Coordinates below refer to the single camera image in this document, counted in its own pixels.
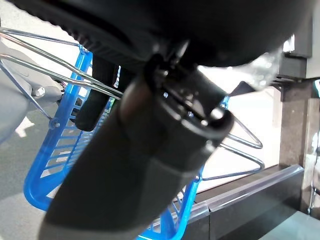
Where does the blue plastic shopping basket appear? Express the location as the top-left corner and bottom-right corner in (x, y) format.
(23, 44), (232, 240)

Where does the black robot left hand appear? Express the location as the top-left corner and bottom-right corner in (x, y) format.
(4, 0), (315, 240)

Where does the metal wire basket handle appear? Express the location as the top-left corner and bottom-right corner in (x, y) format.
(0, 54), (266, 182)
(0, 26), (264, 150)

